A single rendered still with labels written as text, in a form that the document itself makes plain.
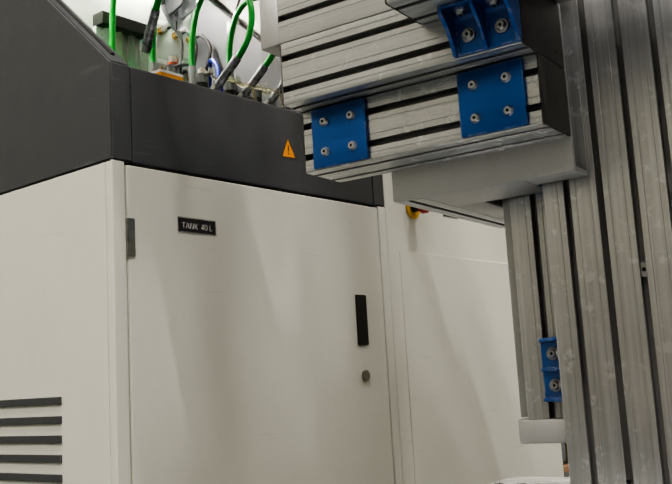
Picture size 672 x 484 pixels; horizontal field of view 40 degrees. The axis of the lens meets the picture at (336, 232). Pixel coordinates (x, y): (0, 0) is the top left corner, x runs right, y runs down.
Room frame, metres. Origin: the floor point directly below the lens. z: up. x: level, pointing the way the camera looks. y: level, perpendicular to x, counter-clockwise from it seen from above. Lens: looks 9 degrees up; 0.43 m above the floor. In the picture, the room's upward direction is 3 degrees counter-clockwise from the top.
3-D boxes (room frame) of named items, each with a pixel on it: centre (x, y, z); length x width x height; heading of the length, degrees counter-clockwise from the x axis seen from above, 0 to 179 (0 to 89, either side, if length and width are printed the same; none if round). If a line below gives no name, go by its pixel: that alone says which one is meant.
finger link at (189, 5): (1.83, 0.28, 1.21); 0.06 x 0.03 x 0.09; 50
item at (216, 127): (1.69, 0.13, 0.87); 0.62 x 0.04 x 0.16; 140
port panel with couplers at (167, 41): (2.19, 0.37, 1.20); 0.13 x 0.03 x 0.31; 140
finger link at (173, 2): (1.81, 0.30, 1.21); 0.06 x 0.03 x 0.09; 50
